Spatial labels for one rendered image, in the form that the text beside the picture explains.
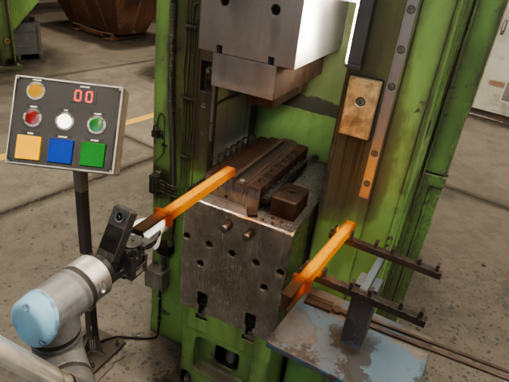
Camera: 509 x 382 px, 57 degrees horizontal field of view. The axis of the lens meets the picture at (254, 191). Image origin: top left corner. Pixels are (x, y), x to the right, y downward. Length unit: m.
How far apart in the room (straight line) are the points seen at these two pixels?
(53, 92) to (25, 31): 5.04
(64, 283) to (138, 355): 1.35
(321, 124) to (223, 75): 0.56
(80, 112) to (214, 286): 0.72
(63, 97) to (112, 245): 0.74
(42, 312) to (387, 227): 1.02
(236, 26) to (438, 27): 0.52
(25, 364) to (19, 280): 1.93
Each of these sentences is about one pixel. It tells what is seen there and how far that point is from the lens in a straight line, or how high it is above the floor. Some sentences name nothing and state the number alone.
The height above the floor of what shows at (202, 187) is 1.07.
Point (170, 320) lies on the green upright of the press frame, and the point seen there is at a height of 0.12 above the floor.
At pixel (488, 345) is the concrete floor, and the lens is 2.74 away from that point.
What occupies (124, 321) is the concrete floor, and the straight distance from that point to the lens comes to 2.39.
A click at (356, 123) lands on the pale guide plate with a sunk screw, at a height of 1.23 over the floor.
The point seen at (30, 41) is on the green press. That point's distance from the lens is 6.71.
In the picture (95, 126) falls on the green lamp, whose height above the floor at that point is 1.09.
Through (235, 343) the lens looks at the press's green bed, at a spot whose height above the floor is 0.39.
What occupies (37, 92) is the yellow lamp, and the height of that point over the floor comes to 1.16.
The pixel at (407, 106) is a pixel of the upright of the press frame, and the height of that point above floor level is 1.30.
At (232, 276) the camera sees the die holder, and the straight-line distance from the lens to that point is 1.57.
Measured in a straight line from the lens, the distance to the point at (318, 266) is 1.18.
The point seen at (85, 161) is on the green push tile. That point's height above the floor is 0.99.
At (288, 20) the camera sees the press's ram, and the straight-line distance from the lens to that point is 1.27.
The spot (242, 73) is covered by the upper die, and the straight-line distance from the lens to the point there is 1.35.
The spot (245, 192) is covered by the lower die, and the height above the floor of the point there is 0.96.
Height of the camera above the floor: 1.66
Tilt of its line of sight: 28 degrees down
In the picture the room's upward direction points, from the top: 7 degrees clockwise
